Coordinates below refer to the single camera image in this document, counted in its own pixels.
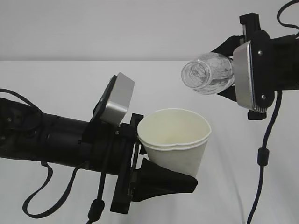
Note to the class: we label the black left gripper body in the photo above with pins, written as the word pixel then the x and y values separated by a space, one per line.
pixel 115 152

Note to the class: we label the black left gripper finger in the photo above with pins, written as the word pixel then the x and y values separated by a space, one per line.
pixel 153 180

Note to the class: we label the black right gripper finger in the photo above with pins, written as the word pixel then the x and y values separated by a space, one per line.
pixel 229 93
pixel 229 45

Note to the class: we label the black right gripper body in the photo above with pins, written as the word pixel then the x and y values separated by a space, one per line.
pixel 285 59

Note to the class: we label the clear water bottle green label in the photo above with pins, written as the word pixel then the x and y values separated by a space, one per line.
pixel 210 73

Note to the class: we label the white paper cup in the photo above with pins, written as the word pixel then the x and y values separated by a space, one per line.
pixel 175 139

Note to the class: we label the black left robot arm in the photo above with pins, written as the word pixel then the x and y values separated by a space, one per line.
pixel 26 134

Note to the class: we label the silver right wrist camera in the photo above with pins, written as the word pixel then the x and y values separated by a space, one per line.
pixel 253 63

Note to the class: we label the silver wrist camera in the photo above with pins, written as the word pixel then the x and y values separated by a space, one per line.
pixel 253 63
pixel 114 102

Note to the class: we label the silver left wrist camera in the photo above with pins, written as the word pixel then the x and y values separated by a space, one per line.
pixel 114 102

